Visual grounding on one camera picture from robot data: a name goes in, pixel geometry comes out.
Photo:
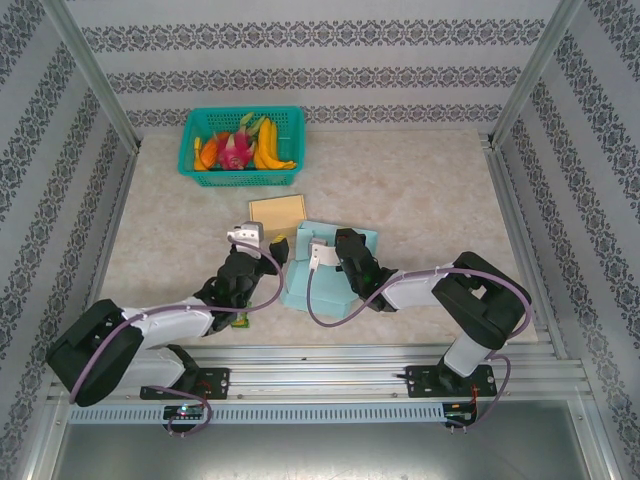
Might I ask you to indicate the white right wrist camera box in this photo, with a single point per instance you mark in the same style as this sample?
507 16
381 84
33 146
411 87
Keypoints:
325 255

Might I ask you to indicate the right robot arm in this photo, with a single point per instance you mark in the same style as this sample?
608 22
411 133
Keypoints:
410 292

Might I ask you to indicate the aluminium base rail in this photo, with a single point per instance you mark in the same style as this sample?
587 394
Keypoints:
310 372

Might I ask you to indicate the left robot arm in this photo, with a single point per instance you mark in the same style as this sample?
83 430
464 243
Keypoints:
170 325

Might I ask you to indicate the light blue paper box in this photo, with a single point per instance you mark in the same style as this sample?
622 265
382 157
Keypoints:
320 295

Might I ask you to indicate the aluminium side rail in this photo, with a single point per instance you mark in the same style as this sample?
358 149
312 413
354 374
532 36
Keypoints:
107 250
522 250

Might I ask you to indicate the yellow paper box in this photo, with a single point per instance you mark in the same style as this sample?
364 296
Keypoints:
277 212

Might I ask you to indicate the small circuit board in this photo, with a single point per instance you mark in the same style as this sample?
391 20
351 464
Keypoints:
460 414
185 411

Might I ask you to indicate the orange fruit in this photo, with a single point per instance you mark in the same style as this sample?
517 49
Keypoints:
210 152

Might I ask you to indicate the teal plastic basket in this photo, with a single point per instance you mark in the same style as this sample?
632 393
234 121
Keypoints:
240 179

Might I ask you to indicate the aluminium frame post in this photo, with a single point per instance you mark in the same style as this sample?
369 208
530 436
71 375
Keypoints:
535 70
90 70

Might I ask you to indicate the grey metal sheet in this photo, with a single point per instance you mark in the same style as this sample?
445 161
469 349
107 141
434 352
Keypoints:
320 455

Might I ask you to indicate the small yellow fruit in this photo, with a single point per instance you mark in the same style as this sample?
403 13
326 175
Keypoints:
197 146

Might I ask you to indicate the pink dragon fruit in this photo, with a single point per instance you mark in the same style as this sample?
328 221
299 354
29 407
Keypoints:
234 152

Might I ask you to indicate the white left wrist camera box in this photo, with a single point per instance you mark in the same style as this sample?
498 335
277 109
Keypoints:
245 232

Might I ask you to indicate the yellow banana bunch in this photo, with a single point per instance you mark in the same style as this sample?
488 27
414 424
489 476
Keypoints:
267 145

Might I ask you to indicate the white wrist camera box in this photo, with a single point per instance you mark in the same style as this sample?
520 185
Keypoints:
245 232
325 255

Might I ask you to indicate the green snack packet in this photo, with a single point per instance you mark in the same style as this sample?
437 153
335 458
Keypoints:
242 324

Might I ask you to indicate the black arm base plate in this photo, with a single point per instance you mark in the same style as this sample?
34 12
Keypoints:
417 385
220 382

